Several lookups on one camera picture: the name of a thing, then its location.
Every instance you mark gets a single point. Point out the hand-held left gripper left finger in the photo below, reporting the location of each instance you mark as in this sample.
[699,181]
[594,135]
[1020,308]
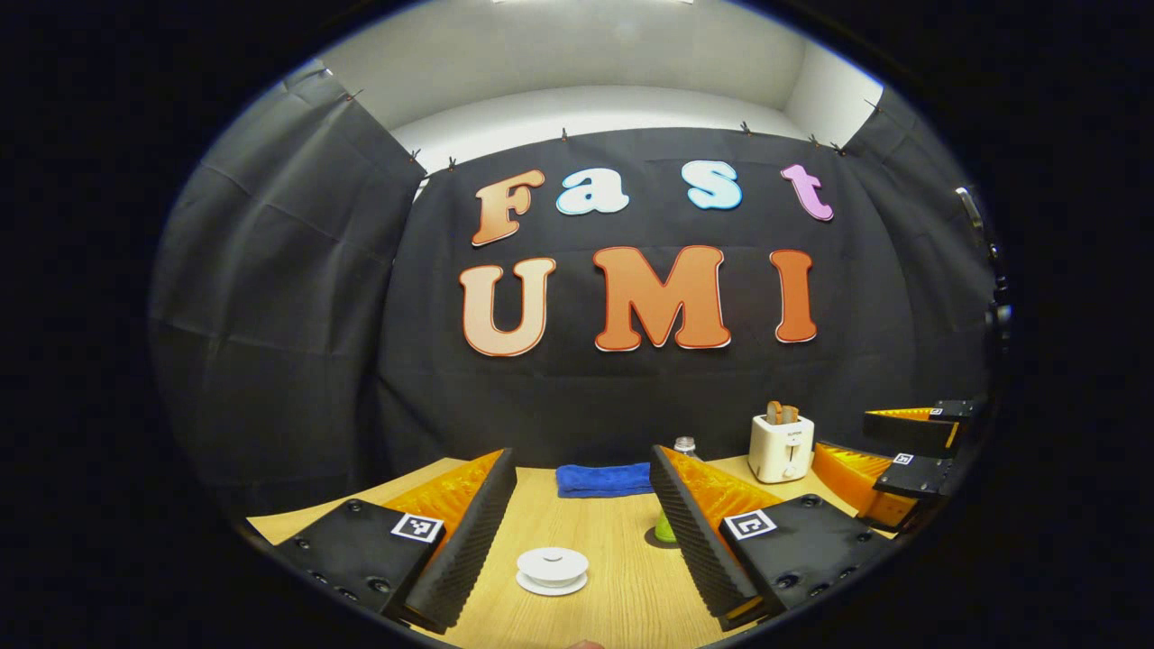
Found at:
[469,541]

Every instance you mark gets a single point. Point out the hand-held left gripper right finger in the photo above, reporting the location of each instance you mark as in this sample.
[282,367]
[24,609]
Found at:
[694,541]

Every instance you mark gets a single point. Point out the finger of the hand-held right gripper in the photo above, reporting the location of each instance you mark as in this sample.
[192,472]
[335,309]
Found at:
[920,478]
[911,433]

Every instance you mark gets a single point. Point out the clear green-label water bottle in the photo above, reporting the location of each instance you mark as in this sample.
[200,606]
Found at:
[665,529]

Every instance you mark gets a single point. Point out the blue folded towel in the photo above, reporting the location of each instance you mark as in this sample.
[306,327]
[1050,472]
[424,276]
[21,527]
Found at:
[602,479]

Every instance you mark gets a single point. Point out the white toaster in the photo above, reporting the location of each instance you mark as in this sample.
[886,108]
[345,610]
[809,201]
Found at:
[780,451]

